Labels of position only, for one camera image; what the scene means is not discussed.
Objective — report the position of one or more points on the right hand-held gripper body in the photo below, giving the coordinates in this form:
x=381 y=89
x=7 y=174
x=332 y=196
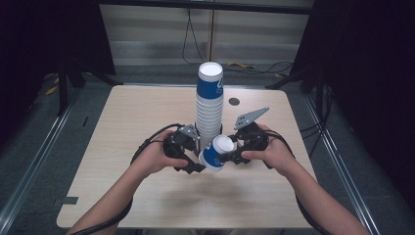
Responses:
x=254 y=137

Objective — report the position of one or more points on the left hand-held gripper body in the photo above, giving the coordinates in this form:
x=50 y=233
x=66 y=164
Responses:
x=179 y=145

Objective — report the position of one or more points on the blue white ribbed paper cup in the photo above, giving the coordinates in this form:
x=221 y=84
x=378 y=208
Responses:
x=212 y=156

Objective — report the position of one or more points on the stack of white paper cups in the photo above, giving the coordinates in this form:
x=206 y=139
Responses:
x=209 y=107

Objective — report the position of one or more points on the person's right hand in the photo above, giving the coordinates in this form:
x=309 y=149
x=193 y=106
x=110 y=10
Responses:
x=277 y=155

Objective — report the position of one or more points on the person's left hand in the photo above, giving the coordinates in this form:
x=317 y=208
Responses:
x=153 y=158

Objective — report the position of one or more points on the dark round table grommet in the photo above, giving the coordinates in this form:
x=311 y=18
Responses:
x=234 y=101

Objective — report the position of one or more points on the black metal stand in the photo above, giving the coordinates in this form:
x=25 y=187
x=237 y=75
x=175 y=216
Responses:
x=62 y=91
x=284 y=81

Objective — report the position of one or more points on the grey tape strip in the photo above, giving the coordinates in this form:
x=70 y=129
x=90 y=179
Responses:
x=67 y=200

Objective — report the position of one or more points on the dark curtain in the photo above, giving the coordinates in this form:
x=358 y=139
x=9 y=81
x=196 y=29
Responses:
x=39 y=49
x=368 y=81

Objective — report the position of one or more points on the black overhead bar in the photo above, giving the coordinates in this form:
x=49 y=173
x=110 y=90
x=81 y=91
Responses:
x=208 y=6

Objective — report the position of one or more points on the yellow floor tape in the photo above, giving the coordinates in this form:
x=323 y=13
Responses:
x=51 y=90

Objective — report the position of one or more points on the silver floor rail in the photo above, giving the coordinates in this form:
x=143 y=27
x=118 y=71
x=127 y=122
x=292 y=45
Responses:
x=342 y=163
x=36 y=163

